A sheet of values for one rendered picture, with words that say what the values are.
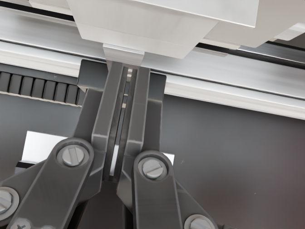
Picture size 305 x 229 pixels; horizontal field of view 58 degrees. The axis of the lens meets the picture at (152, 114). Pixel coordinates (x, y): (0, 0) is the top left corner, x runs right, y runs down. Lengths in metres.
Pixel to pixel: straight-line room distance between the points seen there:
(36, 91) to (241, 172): 0.53
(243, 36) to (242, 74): 0.30
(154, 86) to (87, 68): 0.09
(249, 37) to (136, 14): 0.07
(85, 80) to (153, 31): 0.21
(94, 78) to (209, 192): 0.47
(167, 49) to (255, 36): 0.07
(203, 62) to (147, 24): 0.29
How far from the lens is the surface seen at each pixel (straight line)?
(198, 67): 0.45
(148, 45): 0.22
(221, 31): 0.18
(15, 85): 0.60
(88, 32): 0.22
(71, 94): 0.57
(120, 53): 0.25
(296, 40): 0.82
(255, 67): 0.49
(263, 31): 0.18
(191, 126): 0.71
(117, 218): 0.19
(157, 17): 0.17
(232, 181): 0.76
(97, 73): 0.38
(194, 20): 0.16
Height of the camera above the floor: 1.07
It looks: 4 degrees down
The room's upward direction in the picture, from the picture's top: 170 degrees counter-clockwise
